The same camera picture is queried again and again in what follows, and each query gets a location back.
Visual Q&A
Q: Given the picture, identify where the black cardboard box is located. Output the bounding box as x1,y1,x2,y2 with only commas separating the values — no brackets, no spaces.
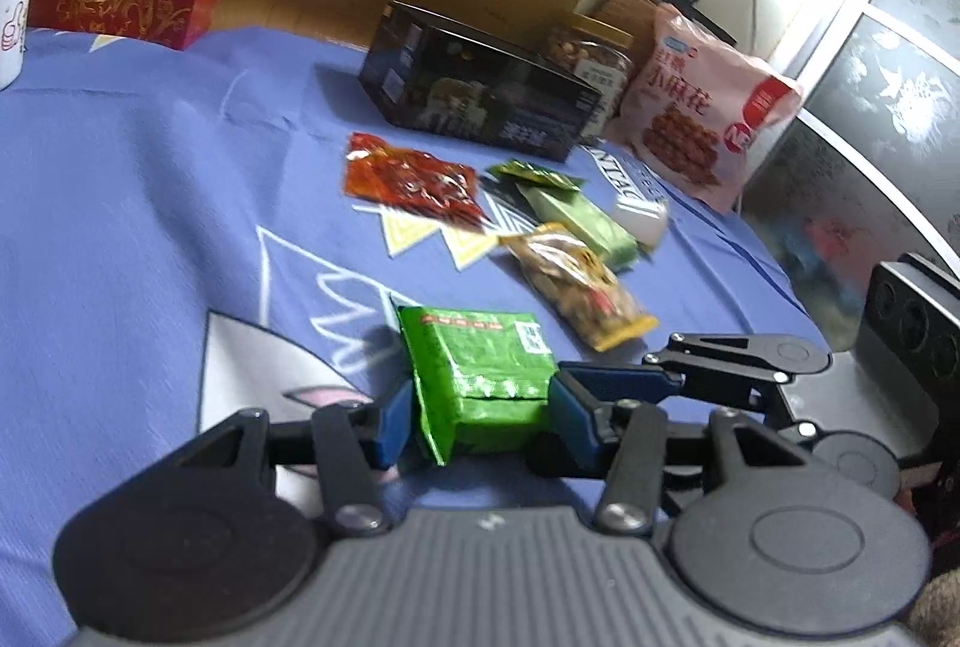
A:
358,1,601,161

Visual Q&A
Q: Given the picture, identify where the dark green snack packet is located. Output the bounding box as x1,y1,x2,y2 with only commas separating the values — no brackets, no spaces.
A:
487,158,586,192

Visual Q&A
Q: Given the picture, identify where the light green wafer packet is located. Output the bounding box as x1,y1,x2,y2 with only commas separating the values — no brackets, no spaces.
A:
517,184,640,272

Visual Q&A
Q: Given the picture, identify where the white enamel mug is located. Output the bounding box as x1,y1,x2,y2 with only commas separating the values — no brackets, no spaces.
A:
0,0,31,90

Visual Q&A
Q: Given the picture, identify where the blue printed tablecloth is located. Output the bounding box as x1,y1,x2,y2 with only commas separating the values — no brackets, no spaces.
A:
0,25,832,647

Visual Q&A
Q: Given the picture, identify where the red spicy snack packet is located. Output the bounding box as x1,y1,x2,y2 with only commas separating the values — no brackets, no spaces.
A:
343,132,485,230

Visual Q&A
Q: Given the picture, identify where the pink fried twist bag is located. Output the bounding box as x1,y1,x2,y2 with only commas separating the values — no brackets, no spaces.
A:
604,5,802,213

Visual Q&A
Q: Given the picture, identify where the nut jar gold lid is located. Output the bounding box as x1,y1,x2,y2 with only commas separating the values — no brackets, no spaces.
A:
542,14,633,142

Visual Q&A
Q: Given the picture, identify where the yellow peanut snack packet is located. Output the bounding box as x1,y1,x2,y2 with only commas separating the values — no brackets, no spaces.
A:
498,223,659,353

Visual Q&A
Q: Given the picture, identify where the round wooden board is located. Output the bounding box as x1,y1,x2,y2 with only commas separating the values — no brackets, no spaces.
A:
590,0,658,46

